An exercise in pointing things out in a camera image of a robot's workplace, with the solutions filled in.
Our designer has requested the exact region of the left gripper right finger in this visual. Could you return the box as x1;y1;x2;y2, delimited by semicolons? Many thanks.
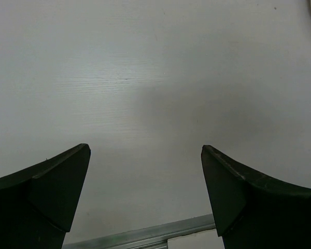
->
201;145;311;248

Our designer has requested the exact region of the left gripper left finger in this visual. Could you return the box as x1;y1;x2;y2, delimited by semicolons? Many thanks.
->
0;144;90;249

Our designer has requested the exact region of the front aluminium rail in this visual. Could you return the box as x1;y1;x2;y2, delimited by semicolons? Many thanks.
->
63;214;216;248

